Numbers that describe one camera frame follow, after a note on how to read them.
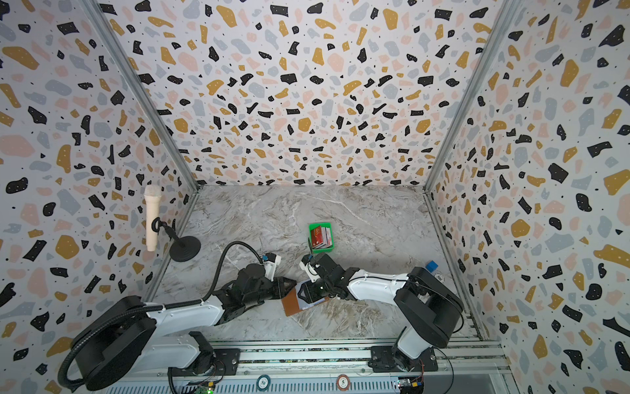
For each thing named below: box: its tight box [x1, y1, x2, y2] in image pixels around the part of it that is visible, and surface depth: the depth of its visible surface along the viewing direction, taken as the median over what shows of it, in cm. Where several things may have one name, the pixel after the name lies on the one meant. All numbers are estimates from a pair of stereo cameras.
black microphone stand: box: [150, 216, 202, 263], surface depth 99 cm
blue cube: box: [425, 260, 439, 273], surface depth 96 cm
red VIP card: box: [311, 225, 324, 248], surface depth 103 cm
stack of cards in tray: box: [318, 225, 333, 249], surface depth 102 cm
